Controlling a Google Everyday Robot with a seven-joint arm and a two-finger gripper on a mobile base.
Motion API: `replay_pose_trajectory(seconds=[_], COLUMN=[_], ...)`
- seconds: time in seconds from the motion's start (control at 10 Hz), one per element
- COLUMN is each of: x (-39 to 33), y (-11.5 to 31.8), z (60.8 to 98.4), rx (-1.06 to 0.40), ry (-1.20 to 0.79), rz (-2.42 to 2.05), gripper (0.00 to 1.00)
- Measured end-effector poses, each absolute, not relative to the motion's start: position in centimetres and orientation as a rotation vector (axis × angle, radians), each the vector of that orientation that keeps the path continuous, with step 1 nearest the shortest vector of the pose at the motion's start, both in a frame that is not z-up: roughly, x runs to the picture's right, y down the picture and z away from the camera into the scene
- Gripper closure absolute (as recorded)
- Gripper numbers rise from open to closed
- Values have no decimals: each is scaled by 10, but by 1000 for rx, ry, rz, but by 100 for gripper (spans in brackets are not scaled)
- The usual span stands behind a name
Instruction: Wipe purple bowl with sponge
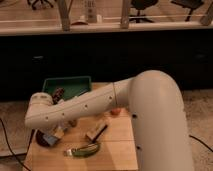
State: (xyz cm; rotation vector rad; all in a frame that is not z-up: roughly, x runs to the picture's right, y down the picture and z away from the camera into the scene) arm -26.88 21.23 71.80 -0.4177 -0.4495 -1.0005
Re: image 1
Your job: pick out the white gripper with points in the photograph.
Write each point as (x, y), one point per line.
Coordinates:
(59, 130)

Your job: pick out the blue sponge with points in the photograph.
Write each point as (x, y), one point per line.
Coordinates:
(52, 140)

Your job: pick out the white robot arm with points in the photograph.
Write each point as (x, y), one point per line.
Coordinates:
(158, 117)

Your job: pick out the dark purple bowl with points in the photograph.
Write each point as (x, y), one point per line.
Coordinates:
(40, 139)

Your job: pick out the small brown cup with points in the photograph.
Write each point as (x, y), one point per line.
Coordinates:
(73, 123)

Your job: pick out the dark object in tray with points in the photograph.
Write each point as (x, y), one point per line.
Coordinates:
(57, 95)

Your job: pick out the green plastic tray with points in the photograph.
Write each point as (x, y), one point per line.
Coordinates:
(73, 86)

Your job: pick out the white shelf ledge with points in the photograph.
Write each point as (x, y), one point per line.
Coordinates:
(105, 28)

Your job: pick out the black office chair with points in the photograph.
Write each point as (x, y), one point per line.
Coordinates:
(141, 5)

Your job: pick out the wooden post middle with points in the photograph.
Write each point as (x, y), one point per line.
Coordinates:
(124, 21)

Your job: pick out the wooden post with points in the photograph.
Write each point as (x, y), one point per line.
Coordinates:
(124, 21)
(64, 15)

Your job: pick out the wooden post left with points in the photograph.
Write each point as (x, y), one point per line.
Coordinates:
(64, 15)

